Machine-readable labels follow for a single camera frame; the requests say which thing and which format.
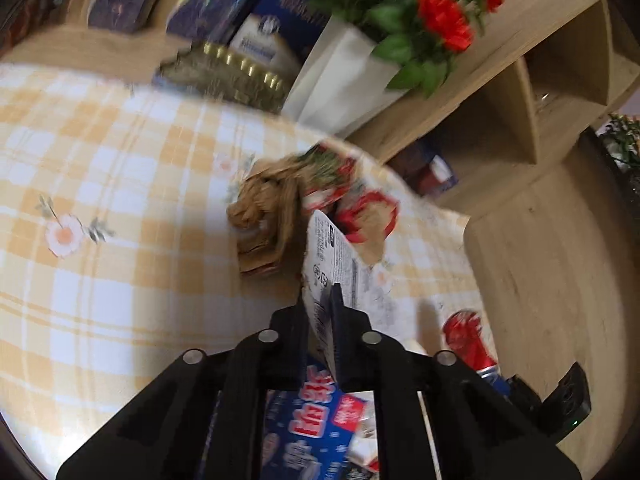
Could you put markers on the gold trimmed tray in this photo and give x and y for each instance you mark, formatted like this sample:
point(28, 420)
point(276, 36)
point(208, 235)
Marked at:
point(235, 72)

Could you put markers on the white angular vase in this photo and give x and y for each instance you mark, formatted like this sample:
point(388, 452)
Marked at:
point(340, 75)

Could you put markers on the red rose bouquet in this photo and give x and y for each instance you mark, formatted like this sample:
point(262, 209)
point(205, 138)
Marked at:
point(430, 15)

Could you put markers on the blue red snack bag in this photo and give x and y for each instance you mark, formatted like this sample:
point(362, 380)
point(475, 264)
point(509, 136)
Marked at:
point(305, 425)

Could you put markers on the pink rose plant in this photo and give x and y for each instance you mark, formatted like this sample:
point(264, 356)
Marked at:
point(622, 140)

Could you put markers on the blue box white badge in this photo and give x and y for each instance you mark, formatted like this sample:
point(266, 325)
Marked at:
point(260, 42)

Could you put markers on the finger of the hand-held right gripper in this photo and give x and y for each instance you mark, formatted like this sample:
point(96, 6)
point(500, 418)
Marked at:
point(525, 395)

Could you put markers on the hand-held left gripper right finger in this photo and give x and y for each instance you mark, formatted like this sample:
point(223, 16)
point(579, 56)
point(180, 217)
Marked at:
point(350, 350)

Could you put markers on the red snack packet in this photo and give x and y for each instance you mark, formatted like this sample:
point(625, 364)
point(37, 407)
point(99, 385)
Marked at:
point(370, 210)

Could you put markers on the brown paper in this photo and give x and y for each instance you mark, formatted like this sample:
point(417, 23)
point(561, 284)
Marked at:
point(270, 200)

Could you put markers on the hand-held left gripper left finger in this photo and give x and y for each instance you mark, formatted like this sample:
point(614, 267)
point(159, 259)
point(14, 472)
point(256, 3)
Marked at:
point(292, 330)

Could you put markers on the red soda can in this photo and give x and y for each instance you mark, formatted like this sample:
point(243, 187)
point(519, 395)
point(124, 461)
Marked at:
point(465, 335)

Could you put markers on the wooden shelf unit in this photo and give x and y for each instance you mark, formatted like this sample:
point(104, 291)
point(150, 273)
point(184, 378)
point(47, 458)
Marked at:
point(505, 85)

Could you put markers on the white printed packet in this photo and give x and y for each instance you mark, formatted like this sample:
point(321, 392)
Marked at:
point(335, 260)

